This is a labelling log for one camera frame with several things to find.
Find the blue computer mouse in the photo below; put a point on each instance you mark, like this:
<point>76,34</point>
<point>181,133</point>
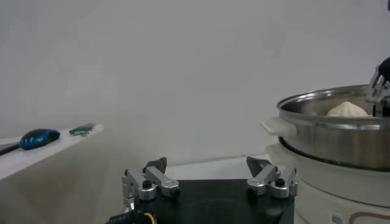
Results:
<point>39,138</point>

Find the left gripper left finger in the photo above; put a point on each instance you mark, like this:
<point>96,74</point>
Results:
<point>158,179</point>

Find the white steamed baozi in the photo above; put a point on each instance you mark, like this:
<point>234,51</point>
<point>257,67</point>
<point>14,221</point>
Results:
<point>347,109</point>

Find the white side table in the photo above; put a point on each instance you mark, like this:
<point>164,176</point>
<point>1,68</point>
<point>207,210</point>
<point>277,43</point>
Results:
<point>36,158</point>

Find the black flat device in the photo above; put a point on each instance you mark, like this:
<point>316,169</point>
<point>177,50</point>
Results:
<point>7,149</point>

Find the white electric cooker base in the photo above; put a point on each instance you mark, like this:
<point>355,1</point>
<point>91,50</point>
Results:
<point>335,194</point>

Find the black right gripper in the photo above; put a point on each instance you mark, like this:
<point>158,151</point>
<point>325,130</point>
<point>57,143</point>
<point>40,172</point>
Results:
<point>386,69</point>

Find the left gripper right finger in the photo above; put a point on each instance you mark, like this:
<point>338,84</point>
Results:
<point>265,176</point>

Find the perforated steel steamer basket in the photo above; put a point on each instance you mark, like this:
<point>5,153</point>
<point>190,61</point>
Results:
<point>335,143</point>

